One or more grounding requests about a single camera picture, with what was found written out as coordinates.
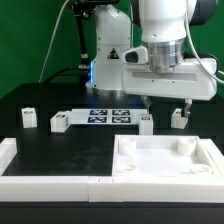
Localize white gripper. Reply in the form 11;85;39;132
121;58;217;118

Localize white square tabletop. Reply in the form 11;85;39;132
112;135;224;177

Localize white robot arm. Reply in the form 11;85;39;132
86;0;218;104

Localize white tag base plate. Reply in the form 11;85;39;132
71;109;151;125

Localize white U-shaped fence wall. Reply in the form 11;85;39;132
0;138;224;203

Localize black cable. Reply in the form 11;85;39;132
43;66;88;84

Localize white cable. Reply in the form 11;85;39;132
38;0;73;84

